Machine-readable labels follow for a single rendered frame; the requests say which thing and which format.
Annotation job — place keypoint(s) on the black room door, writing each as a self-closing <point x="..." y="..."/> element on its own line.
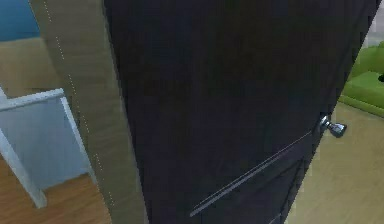
<point x="220" y="100"/>

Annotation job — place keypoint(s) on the black round object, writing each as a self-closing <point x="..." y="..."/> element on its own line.
<point x="381" y="78"/>

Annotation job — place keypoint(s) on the silver door knob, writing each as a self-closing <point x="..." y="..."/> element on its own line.
<point x="334" y="127"/>

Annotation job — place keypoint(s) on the white shelf unit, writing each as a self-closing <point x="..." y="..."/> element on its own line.
<point x="36" y="140"/>

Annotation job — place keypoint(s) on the green sofa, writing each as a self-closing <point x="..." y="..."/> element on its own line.
<point x="365" y="87"/>

